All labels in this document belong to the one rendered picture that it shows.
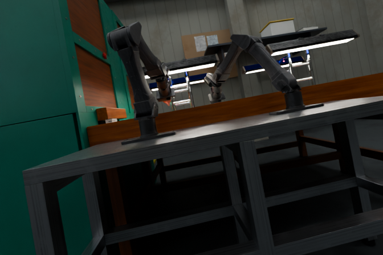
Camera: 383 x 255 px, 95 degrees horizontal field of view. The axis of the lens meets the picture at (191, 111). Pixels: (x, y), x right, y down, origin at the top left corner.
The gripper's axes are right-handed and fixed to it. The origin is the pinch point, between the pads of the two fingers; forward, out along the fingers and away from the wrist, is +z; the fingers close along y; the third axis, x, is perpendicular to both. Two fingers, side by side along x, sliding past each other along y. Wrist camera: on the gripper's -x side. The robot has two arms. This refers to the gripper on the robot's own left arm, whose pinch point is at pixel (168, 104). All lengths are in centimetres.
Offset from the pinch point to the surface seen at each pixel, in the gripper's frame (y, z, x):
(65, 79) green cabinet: 44, -28, -1
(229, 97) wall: -96, 175, -163
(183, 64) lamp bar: -13.0, -6.6, -28.0
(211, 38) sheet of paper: -81, 96, -250
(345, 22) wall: -368, 115, -259
